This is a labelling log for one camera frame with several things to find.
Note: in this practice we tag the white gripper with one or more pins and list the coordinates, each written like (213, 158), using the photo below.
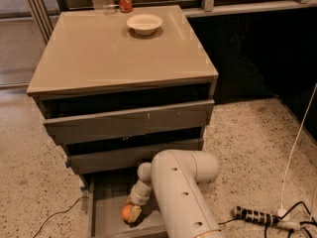
(138, 197)

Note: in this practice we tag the orange fruit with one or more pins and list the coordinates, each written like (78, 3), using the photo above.
(126, 212)

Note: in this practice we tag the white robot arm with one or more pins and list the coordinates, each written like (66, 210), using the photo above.
(173, 177)

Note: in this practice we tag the grey open bottom drawer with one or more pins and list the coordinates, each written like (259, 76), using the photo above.
(108, 193)

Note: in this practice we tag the grey middle drawer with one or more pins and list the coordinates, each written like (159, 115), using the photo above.
(126, 158)

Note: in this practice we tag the grey top drawer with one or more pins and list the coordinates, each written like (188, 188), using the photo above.
(128, 123)

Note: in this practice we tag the grey drawer cabinet beige top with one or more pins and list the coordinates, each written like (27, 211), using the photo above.
(95, 63)

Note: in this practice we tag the black white power strip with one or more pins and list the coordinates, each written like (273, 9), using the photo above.
(253, 216)

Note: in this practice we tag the white paper bowl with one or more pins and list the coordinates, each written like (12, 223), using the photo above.
(144, 24)

